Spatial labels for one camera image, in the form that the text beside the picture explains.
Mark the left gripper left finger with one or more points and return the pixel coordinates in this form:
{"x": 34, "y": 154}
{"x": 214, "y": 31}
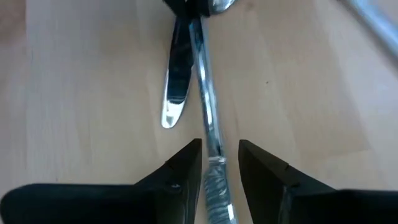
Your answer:
{"x": 93, "y": 205}

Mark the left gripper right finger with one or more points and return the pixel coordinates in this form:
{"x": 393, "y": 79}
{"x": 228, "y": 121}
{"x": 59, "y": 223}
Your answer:
{"x": 311, "y": 208}

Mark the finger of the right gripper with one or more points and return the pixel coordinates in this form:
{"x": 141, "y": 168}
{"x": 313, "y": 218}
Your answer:
{"x": 186, "y": 7}

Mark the silver spoon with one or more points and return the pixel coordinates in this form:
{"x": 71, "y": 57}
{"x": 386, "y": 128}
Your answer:
{"x": 220, "y": 5}

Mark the silver fork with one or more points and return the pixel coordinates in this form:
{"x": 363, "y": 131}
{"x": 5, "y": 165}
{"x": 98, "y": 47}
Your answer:
{"x": 206, "y": 102}

